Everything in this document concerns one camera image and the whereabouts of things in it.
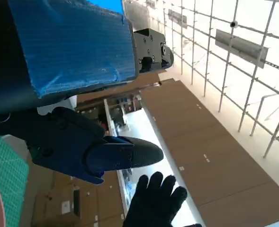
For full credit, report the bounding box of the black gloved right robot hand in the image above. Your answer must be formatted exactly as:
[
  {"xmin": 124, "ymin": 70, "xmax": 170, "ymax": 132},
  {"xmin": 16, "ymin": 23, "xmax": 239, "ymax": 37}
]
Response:
[{"xmin": 122, "ymin": 171, "xmax": 203, "ymax": 227}]

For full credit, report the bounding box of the green cutting mat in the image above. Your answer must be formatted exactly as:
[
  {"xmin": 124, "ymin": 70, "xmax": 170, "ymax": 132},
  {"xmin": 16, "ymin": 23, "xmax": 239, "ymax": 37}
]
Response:
[{"xmin": 0, "ymin": 136, "xmax": 30, "ymax": 227}]

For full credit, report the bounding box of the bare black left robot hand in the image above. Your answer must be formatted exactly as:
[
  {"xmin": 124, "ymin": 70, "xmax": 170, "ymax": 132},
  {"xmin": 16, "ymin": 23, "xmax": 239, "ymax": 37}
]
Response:
[{"xmin": 0, "ymin": 0, "xmax": 174, "ymax": 185}]

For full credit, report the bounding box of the white pipe frame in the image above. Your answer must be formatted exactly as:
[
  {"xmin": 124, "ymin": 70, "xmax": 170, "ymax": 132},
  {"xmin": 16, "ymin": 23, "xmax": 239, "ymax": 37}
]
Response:
[{"xmin": 162, "ymin": 0, "xmax": 279, "ymax": 159}]

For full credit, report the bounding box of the grey hanging panel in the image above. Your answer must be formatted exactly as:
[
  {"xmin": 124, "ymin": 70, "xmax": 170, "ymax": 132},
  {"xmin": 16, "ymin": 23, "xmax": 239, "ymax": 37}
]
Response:
[{"xmin": 215, "ymin": 29, "xmax": 269, "ymax": 69}]

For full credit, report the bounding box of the brown cardboard box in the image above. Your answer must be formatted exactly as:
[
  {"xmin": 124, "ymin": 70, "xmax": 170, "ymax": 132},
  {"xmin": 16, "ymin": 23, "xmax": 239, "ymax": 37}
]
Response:
[{"xmin": 32, "ymin": 189, "xmax": 83, "ymax": 225}]

